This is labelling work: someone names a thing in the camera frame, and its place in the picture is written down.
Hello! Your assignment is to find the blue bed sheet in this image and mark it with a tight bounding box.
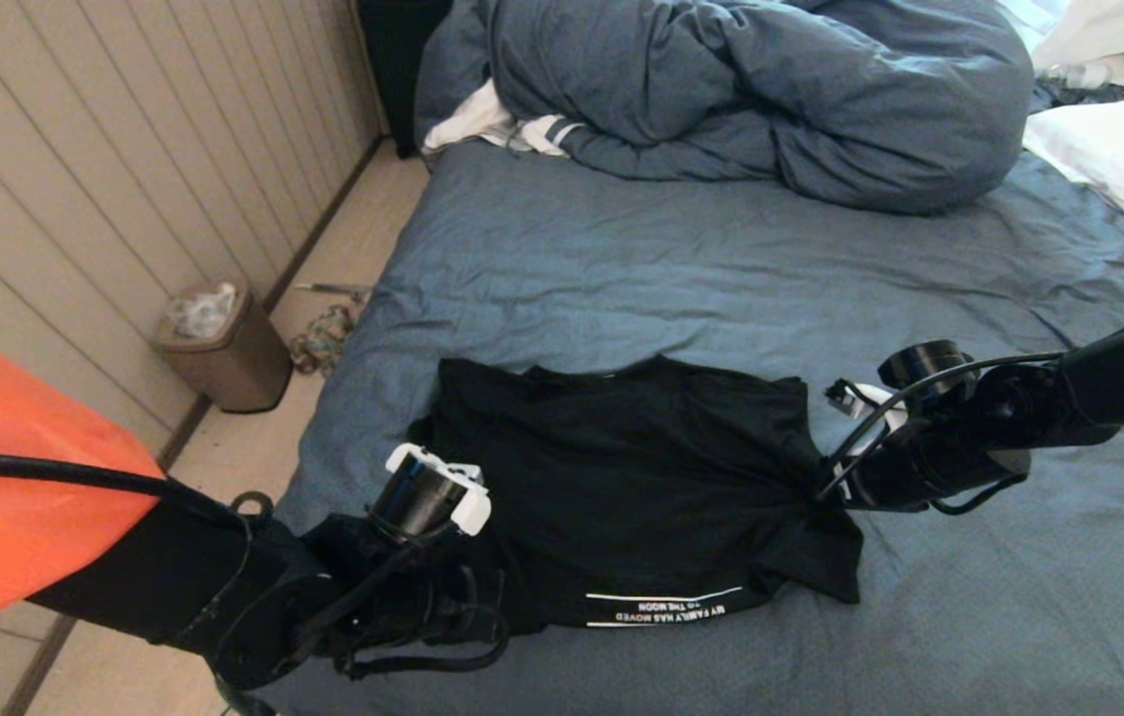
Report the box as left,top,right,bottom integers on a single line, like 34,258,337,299
214,137,1124,716

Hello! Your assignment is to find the small clutter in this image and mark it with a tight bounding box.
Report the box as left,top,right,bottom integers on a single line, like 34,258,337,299
288,306,356,377

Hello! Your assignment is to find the brown trash bin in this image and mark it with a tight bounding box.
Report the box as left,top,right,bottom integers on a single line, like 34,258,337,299
150,283,293,415

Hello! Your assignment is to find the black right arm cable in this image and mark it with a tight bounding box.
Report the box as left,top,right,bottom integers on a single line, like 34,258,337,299
814,350,1072,516

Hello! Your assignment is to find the dark patterned cloth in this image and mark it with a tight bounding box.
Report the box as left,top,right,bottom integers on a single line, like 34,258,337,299
1034,80,1124,110

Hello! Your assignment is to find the crumpled blue duvet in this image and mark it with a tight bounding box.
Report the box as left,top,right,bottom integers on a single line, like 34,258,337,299
413,0,1033,216

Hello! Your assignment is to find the black bedside cabinet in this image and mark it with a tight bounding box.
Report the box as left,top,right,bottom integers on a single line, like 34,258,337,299
359,0,454,158

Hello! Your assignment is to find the white plastic bin bag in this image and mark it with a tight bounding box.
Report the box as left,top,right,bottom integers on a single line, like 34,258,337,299
169,285,239,341

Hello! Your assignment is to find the white striped garment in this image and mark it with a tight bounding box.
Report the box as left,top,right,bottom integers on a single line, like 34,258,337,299
423,80,583,157

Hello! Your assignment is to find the black t-shirt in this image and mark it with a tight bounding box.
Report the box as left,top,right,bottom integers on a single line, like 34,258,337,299
408,355,864,637

